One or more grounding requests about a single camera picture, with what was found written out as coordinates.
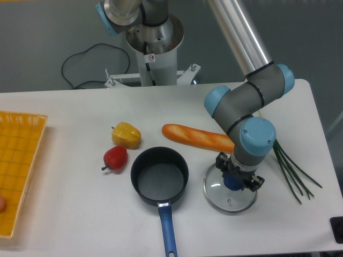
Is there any black cable on floor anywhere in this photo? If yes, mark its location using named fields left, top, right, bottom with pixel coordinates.
left=61, top=43, right=131, bottom=90

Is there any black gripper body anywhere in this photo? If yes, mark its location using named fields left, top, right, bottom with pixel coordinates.
left=221, top=159, right=256, bottom=191

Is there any green onion stalk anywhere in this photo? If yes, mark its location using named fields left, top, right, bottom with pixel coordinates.
left=272, top=139, right=323, bottom=205

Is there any dark saucepan blue handle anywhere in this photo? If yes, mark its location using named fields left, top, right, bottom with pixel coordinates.
left=131, top=147, right=189, bottom=256

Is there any black device at edge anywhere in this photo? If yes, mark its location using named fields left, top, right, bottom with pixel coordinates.
left=330, top=216, right=343, bottom=244

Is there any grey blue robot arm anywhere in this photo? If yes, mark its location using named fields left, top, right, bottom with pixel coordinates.
left=96, top=1, right=295, bottom=191

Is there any red bell pepper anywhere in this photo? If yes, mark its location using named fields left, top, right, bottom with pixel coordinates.
left=101, top=146, right=128, bottom=170

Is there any glass lid blue knob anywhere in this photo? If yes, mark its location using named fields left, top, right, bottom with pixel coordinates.
left=203, top=164, right=258, bottom=214

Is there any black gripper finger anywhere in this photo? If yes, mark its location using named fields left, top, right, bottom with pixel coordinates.
left=249, top=175, right=265, bottom=192
left=215, top=152, right=228, bottom=171

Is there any orange baguette bread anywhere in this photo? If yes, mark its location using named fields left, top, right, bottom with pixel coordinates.
left=161, top=124, right=235, bottom=154

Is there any yellow bell pepper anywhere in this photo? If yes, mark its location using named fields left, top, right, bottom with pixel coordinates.
left=111, top=122, right=141, bottom=149

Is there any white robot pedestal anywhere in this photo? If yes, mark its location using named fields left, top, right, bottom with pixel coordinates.
left=105, top=14, right=201, bottom=88

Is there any yellow woven basket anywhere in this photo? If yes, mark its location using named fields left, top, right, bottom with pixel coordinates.
left=1, top=111, right=48, bottom=239

